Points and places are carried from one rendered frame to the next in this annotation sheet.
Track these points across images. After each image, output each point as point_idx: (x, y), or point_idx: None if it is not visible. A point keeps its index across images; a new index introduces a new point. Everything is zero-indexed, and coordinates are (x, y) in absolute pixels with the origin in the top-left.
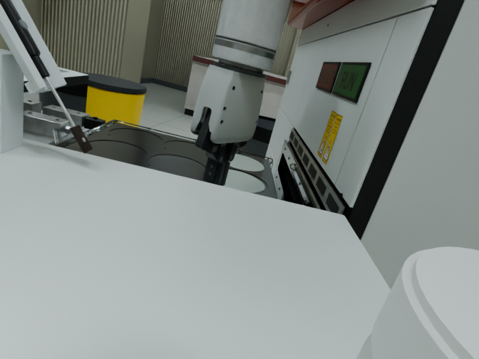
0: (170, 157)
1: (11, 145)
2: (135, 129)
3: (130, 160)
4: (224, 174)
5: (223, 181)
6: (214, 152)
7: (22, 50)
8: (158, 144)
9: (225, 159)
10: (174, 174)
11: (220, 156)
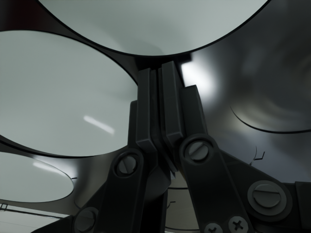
0: (183, 183)
1: None
2: (183, 230)
3: (276, 169)
4: (150, 99)
5: (149, 78)
6: (255, 177)
7: None
8: (176, 209)
9: (152, 157)
10: (229, 133)
11: (216, 161)
